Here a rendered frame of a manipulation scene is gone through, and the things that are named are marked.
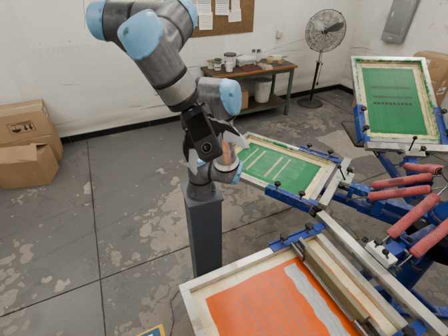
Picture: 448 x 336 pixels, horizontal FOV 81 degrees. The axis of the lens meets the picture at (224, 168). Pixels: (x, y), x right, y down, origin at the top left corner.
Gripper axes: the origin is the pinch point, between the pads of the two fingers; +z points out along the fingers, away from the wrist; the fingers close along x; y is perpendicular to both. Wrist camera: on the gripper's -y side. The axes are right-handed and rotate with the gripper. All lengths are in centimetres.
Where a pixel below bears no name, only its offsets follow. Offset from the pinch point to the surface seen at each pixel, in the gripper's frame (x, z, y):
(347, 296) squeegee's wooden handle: -16, 81, -16
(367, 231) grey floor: -75, 235, 70
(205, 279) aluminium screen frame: 37, 66, 7
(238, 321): 29, 72, -13
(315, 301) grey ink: -3, 86, -12
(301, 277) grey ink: -2, 87, -1
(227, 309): 32, 71, -7
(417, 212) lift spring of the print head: -67, 97, 10
